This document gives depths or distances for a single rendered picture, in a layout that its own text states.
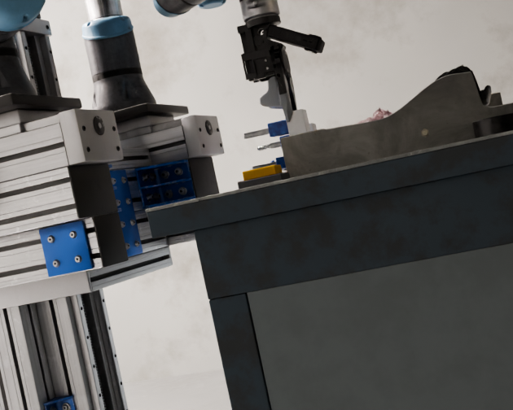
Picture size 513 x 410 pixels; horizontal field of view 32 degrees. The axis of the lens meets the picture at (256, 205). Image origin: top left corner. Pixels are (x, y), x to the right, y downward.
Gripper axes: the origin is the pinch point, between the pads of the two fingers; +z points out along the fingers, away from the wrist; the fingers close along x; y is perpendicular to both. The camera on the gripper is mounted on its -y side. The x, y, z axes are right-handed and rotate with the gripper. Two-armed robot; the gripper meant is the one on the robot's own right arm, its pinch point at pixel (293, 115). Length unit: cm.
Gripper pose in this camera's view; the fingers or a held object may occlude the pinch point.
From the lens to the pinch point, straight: 178.9
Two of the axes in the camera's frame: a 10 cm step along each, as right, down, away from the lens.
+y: -9.5, 2.0, 2.2
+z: 2.1, 9.8, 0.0
